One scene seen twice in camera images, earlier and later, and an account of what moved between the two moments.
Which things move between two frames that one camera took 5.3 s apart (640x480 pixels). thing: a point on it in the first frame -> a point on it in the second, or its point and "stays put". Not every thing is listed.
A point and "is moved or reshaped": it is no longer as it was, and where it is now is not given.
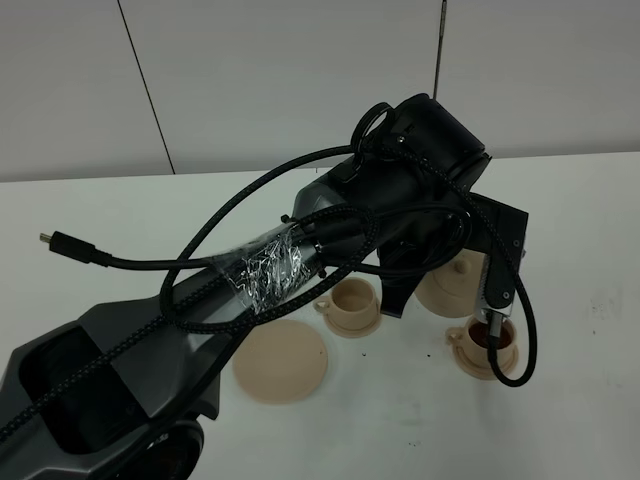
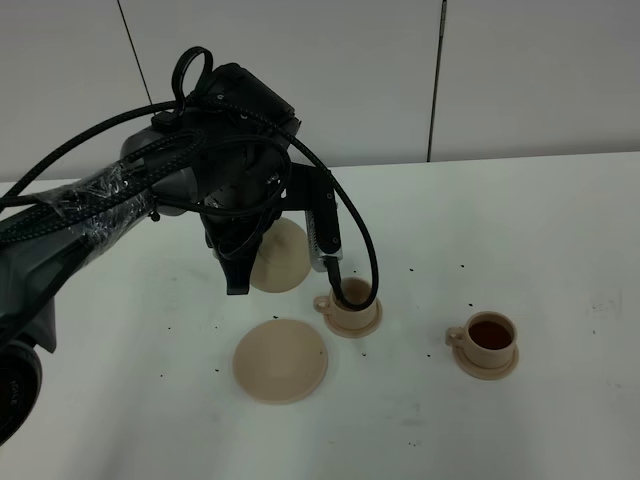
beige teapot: x=451 y=288 is moved or reshaped
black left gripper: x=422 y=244 -> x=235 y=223
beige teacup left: x=352 y=304 stays put
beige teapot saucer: x=281 y=361 stays put
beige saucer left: x=355 y=333 stays put
